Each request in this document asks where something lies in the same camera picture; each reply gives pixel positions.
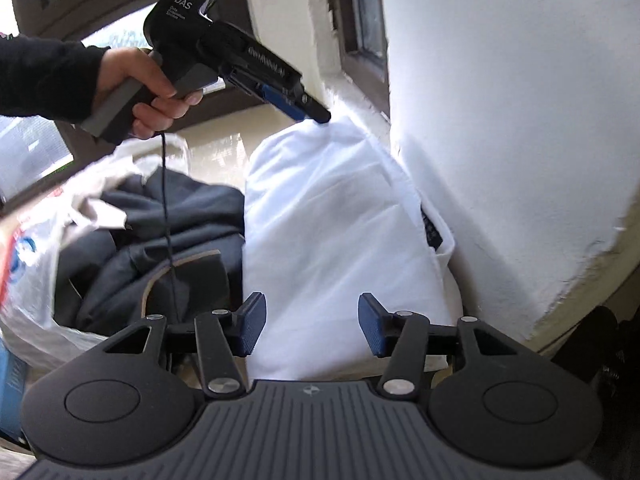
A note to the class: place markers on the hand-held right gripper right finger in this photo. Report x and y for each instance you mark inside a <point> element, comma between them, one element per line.
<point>375,325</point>

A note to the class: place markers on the dark grey garment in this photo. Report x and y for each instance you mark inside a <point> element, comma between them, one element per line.
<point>125,260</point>

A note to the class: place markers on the person's left forearm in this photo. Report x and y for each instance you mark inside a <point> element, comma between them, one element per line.
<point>45,80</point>

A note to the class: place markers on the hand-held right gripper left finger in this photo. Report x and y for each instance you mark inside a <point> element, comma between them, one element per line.
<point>251,324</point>

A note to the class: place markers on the blue box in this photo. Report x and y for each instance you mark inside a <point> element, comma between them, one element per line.
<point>12,395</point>

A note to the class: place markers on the white shirt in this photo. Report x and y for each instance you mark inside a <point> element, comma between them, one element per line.
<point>340,240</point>

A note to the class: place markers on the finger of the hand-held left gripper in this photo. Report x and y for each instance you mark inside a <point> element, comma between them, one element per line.
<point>280,100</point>
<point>315,110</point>

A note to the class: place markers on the person's left hand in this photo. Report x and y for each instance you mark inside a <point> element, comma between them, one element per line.
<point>130,67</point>

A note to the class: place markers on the white plastic bag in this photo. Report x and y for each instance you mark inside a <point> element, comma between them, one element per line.
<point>30,300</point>

